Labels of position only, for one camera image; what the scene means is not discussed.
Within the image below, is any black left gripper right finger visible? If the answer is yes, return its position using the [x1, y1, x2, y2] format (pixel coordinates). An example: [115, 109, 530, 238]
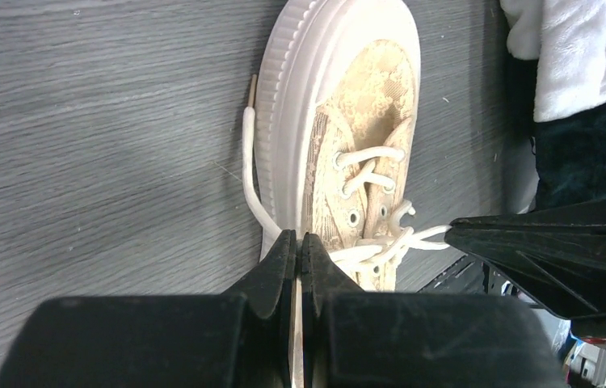
[301, 234, 565, 387]

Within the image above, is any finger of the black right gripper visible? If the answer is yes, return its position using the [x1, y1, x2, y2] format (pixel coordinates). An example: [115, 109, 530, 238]
[450, 198, 606, 235]
[445, 225, 606, 318]

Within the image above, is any black white checkered pillow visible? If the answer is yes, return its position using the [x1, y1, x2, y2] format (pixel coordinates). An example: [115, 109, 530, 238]
[500, 1, 606, 213]

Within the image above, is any beige sneaker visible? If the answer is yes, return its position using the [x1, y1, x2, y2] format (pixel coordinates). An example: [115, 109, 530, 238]
[242, 0, 446, 292]

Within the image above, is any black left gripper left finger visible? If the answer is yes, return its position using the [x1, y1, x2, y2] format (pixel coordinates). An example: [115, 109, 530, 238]
[0, 230, 297, 387]

